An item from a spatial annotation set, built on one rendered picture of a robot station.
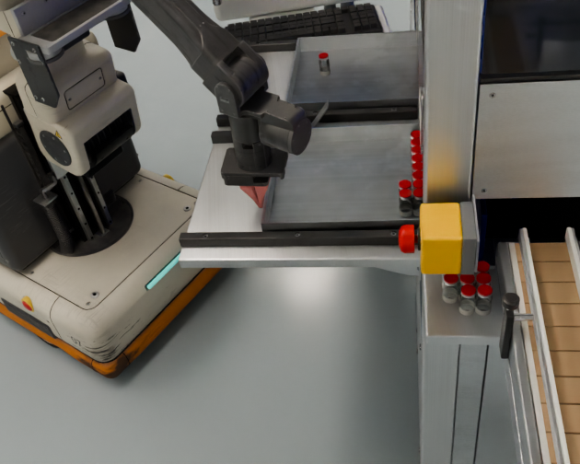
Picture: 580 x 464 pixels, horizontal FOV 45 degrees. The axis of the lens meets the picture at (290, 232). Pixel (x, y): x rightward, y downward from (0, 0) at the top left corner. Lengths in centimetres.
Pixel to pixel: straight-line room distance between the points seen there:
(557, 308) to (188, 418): 128
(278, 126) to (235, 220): 25
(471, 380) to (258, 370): 88
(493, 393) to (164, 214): 120
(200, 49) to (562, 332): 62
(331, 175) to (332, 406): 89
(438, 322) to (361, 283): 124
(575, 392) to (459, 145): 34
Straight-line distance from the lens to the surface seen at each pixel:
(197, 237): 117
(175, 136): 301
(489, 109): 92
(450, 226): 95
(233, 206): 124
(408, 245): 96
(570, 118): 95
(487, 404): 143
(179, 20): 102
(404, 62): 156
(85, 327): 199
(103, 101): 178
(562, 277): 104
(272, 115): 102
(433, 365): 131
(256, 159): 110
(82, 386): 222
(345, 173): 127
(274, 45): 165
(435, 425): 149
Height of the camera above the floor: 169
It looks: 44 degrees down
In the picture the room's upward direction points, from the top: 10 degrees counter-clockwise
